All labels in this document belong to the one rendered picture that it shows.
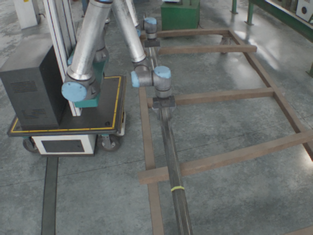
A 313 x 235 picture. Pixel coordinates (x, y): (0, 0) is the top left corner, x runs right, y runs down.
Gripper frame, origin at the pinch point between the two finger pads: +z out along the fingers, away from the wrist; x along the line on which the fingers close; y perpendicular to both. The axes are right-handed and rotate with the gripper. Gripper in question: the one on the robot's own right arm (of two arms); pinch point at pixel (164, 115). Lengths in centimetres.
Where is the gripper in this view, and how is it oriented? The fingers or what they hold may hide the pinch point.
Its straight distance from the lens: 171.7
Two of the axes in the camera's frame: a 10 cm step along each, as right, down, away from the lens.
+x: -9.9, 1.0, -0.5
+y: -1.1, -6.5, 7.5
